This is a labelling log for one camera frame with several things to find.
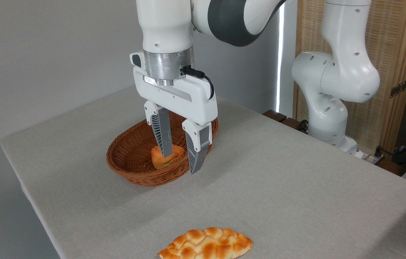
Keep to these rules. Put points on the grey tablecloth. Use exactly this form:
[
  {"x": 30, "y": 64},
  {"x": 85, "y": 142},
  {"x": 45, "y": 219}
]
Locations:
[{"x": 296, "y": 198}]

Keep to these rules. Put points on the small round bread roll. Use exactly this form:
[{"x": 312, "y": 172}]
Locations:
[{"x": 159, "y": 162}]

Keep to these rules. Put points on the long braided bread loaf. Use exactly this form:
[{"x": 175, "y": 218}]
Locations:
[{"x": 206, "y": 246}]

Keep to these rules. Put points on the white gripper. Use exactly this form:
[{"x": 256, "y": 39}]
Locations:
[{"x": 188, "y": 99}]

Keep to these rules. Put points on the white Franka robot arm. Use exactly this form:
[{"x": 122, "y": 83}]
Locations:
[{"x": 167, "y": 28}]

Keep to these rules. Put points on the wooden rattan folding screen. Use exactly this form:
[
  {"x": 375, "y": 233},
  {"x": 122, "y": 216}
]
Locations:
[{"x": 389, "y": 39}]

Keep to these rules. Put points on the dark brown wooden block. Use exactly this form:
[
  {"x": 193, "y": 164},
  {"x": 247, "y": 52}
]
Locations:
[
  {"x": 292, "y": 123},
  {"x": 274, "y": 115}
]

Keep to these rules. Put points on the brown woven wicker basket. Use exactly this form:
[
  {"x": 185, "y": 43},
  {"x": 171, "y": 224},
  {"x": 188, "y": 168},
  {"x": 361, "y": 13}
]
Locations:
[{"x": 131, "y": 158}]

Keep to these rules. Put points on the dark metal hinge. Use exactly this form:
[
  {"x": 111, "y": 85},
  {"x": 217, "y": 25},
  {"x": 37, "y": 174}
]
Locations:
[{"x": 400, "y": 87}]

